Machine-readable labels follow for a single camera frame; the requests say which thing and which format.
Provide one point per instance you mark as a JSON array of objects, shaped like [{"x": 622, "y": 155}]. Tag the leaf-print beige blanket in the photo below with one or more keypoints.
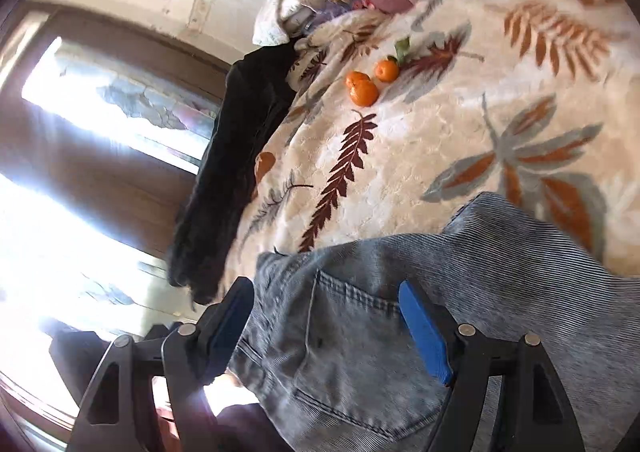
[{"x": 537, "y": 100}]

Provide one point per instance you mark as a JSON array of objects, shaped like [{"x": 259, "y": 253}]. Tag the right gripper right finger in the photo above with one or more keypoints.
[{"x": 533, "y": 412}]

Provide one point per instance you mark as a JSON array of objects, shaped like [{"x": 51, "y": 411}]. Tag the black jacket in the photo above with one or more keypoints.
[{"x": 256, "y": 101}]

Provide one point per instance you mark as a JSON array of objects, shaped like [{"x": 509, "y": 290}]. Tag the grey-blue denim pants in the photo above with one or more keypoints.
[{"x": 498, "y": 333}]

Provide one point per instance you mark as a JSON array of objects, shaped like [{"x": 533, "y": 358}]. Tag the orange tangerine with leaf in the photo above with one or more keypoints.
[{"x": 388, "y": 70}]

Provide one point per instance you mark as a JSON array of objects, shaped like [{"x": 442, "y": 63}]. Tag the white cloth pile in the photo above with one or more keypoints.
[{"x": 278, "y": 21}]

